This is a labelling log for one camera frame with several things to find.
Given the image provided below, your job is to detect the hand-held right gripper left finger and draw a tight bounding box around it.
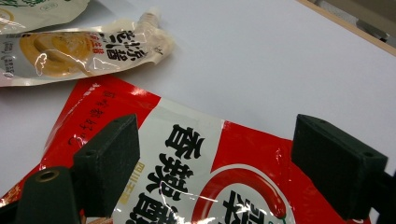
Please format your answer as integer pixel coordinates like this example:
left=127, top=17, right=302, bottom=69
left=72, top=113, right=141, bottom=218

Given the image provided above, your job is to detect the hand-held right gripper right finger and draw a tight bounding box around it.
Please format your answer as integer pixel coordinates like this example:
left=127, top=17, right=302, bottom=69
left=290, top=113, right=389, bottom=221

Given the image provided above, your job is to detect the red seasoning packet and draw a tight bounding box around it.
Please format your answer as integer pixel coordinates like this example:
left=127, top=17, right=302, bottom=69
left=0, top=74, right=375, bottom=224

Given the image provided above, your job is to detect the dark metal bar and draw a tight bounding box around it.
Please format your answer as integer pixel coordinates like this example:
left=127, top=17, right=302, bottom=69
left=356, top=18, right=390, bottom=43

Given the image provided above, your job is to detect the white pouch with green print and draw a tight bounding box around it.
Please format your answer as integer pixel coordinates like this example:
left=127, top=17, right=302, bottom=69
left=0, top=0, right=92, bottom=35

